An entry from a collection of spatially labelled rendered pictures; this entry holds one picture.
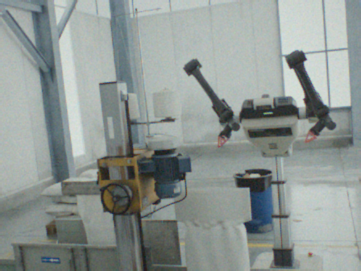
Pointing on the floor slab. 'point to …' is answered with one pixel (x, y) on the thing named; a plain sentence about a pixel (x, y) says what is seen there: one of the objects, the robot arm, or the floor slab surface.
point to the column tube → (128, 243)
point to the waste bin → (258, 198)
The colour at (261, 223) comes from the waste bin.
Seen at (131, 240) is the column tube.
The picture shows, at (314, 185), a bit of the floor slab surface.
